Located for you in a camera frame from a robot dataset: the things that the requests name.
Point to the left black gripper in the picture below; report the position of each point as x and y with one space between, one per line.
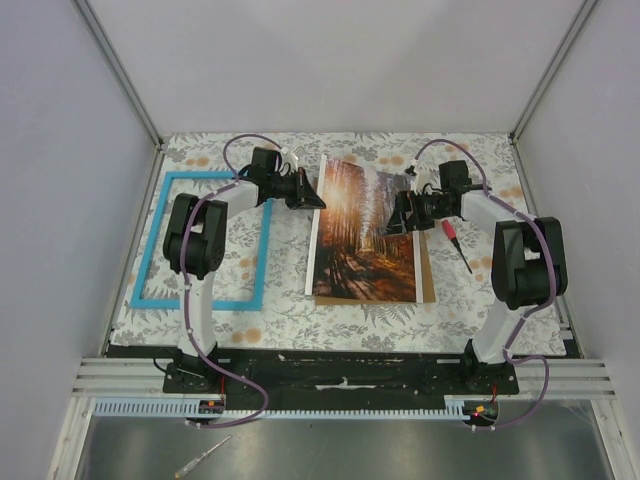
308 198

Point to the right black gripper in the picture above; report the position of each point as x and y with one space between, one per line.
406 202

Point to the red handled screwdriver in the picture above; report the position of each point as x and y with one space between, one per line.
452 237

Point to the autumn forest photo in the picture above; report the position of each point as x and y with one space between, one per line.
349 256

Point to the blue picture frame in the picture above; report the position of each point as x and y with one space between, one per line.
255 304

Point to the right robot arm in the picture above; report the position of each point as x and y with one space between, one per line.
528 261

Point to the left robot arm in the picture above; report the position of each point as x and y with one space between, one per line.
196 234

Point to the floral patterned table mat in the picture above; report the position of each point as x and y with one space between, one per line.
290 320

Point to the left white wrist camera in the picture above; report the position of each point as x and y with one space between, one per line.
291 159

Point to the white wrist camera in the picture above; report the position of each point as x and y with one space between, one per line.
291 159
418 182

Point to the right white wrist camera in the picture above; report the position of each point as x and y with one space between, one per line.
418 182

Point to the brown frame backing board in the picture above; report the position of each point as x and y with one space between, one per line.
428 289

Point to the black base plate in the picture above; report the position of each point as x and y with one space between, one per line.
331 381

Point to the light blue cable duct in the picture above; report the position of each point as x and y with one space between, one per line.
211 409

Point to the aluminium rail bar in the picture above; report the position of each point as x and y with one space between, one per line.
118 377

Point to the clear handled screwdriver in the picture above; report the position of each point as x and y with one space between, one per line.
191 465

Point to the right aluminium corner post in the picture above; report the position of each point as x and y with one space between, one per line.
578 23

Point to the aluminium corner post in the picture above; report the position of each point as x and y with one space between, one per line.
578 23
117 68

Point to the left aluminium corner post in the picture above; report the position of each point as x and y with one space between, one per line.
117 68

